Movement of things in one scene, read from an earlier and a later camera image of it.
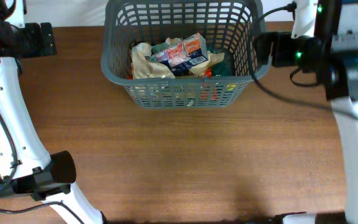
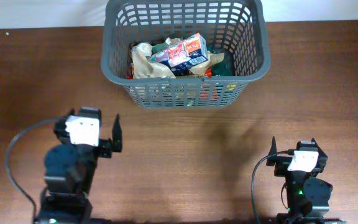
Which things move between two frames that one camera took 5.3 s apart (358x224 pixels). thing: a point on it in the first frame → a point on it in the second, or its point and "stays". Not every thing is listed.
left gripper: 38,47 → 105,144
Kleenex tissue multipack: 180,56 stays
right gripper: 283,40 → 281,164
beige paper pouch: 143,69 stays
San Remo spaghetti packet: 177,92 → 181,70
